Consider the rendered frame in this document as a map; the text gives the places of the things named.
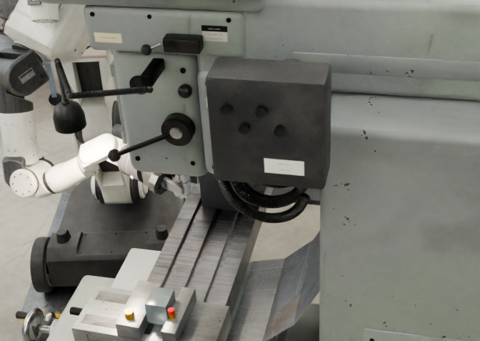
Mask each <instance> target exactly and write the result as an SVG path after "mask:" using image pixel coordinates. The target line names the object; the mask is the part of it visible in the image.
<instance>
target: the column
mask: <svg viewBox="0 0 480 341"><path fill-rule="evenodd" d="M319 341H480V101H474V100H462V99H440V98H428V97H406V96H394V95H383V94H361V93H349V92H331V152H330V167H329V173H328V176H327V179H326V185H325V187H324V188H323V189H320V292H319Z"/></svg>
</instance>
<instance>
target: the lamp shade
mask: <svg viewBox="0 0 480 341"><path fill-rule="evenodd" d="M53 121H54V127H55V130H56V131H57V132H58V133H60V134H73V133H77V132H80V131H81V130H82V129H84V128H85V127H86V117H85V113H84V110H83V109H82V108H81V106H80V104H79V103H78V102H75V101H72V100H69V103H67V104H64V103H63V101H62V102H60V103H58V104H57V105H56V106H55V107H54V114H53Z"/></svg>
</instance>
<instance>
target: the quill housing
mask: <svg viewBox="0 0 480 341"><path fill-rule="evenodd" d="M153 58H160V59H164V66H165V69H164V70H163V71H162V73H161V75H160V76H159V78H158V79H157V80H156V82H155V84H154V85H153V92H152V93H141V94H139V93H138V94H127V95H125V94H124V95H120V99H121V108H122V112H123V117H124V125H125V130H126V138H127V143H128V147H131V146H133V145H135V144H138V143H141V142H144V141H146V140H148V139H152V138H154V137H157V136H159V135H162V133H161V125H162V124H163V122H164V120H165V118H167V117H168V116H169V115H170V114H173V113H182V114H185V115H186V116H188V117H189V118H190V119H191V120H192V121H193V123H194V125H195V133H194V135H193V137H192V139H191V141H190V142H189V143H188V144H186V145H184V146H176V145H173V144H170V143H169V142H167V141H166V140H165V139H164V140H162V141H160V142H157V143H154V144H151V145H149V146H146V147H143V148H140V149H137V150H135V151H132V152H129V156H130V160H131V165H132V166H133V168H134V169H136V170H138V171H141V172H156V173H164V174H178V175H186V176H195V177H200V176H202V175H205V174H206V173H207V172H208V170H207V168H206V162H205V154H204V140H203V132H202V125H201V110H200V103H199V88H198V81H197V74H198V64H197V56H196V55H187V54H161V53H150V55H143V54H142V53H141V52H135V51H114V63H115V69H116V77H117V81H118V86H119V89H124V88H134V87H136V88H137V87H144V86H142V85H141V75H142V73H143V72H144V70H145V69H146V68H147V66H148V65H149V63H150V62H151V60H152V59H153ZM182 84H188V85H189V86H191V88H192V95H191V96H190V97H189V98H186V99H184V98H182V97H180V96H179V93H178V89H179V87H180V86H181V85H182Z"/></svg>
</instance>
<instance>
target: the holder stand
mask: <svg viewBox="0 0 480 341"><path fill-rule="evenodd" d="M229 183H230V182H229ZM199 184H200V191H201V204H202V206H204V207H211V208H215V209H222V210H226V211H230V212H239V211H237V209H236V208H234V207H233V206H232V205H231V204H230V203H229V201H227V199H226V198H225V196H224V195H223V193H222V191H221V190H220V186H219V183H218V180H217V179H215V177H214V174H212V173H210V172H209V171H208V172H207V173H206V174H205V175H202V176H200V177H199ZM230 184H231V183H230ZM248 184H250V186H251V187H253V188H254V186H255V185H256V184H255V183H248ZM231 188H232V186H231ZM232 189H233V190H234V188H232ZM234 192H235V191H234ZM235 194H236V195H237V197H239V199H241V201H243V202H244V203H245V200H243V199H242V198H240V196H239V195H238V194H237V193H236V192H235Z"/></svg>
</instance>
